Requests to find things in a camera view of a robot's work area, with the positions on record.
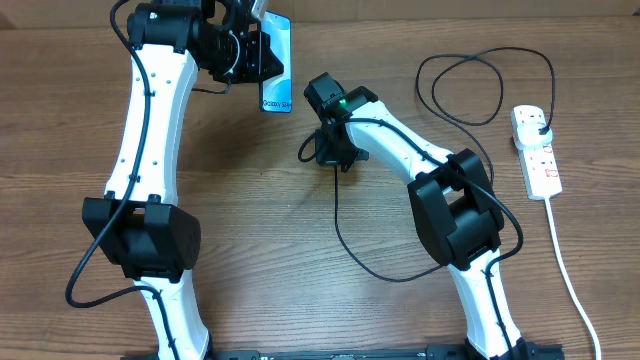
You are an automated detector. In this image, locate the Galaxy S24 smartphone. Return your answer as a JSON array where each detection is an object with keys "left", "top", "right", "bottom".
[{"left": 260, "top": 11, "right": 293, "bottom": 113}]

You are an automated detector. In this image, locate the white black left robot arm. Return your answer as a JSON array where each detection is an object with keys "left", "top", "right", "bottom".
[{"left": 82, "top": 1, "right": 293, "bottom": 359}]

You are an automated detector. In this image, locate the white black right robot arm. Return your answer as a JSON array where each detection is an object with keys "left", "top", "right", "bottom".
[{"left": 304, "top": 73, "right": 529, "bottom": 359}]

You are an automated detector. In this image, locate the white usb charger adapter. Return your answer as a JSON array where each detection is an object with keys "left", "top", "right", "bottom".
[{"left": 514, "top": 123, "right": 553, "bottom": 151}]

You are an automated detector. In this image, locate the white power strip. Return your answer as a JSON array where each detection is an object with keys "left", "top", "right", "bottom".
[{"left": 510, "top": 105, "right": 562, "bottom": 200}]

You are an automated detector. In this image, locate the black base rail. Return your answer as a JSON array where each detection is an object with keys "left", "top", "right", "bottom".
[{"left": 120, "top": 342, "right": 565, "bottom": 360}]

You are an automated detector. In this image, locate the white power strip cord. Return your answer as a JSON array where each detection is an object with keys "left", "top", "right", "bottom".
[{"left": 543, "top": 197, "right": 603, "bottom": 360}]

